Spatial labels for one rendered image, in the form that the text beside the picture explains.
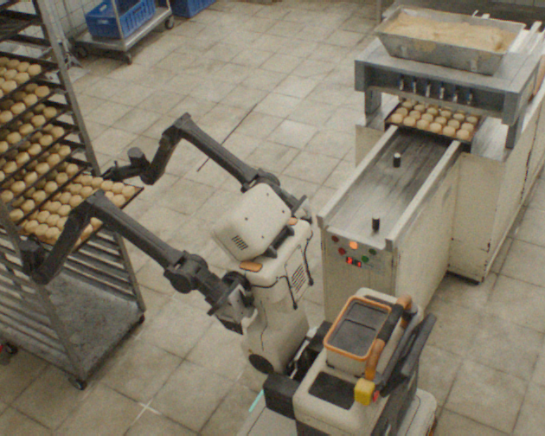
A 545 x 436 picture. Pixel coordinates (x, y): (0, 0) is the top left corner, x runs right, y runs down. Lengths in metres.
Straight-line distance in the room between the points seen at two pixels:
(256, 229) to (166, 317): 1.63
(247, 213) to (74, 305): 1.74
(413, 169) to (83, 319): 1.77
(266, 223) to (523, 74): 1.39
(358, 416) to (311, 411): 0.15
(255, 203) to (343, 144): 2.57
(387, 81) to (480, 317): 1.25
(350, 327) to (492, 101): 1.25
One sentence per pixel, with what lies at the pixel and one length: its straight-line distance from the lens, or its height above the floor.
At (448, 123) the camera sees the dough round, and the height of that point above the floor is 0.92.
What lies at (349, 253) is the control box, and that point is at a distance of 2.51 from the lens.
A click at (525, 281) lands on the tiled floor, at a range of 3.56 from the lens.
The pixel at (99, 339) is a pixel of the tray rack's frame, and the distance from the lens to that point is 3.23.
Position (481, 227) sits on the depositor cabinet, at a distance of 3.14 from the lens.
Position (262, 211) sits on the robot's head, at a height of 1.30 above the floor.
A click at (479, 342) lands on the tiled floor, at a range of 3.24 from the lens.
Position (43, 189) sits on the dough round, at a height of 1.04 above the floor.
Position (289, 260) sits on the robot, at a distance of 1.94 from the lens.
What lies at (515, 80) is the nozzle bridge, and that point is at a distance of 2.79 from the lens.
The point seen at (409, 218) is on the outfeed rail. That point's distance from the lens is 2.47.
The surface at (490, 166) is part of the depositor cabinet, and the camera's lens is 2.92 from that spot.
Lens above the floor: 2.52
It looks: 41 degrees down
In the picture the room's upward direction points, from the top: 7 degrees counter-clockwise
